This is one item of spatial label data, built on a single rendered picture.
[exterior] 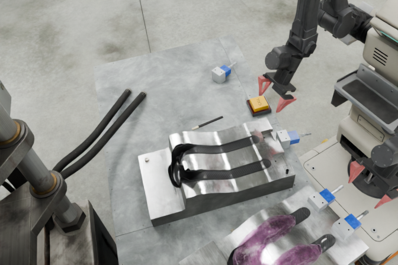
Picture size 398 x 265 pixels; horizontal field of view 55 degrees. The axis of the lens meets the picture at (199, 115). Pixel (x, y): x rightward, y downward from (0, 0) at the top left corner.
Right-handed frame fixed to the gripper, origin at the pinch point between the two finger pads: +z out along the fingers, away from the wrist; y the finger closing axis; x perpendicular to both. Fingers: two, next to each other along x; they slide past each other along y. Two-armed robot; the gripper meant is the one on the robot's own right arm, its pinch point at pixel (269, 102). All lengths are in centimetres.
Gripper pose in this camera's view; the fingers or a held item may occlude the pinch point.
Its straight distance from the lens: 136.1
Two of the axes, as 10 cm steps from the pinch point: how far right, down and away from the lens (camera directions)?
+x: 7.9, -1.0, 6.0
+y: 5.2, 6.3, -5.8
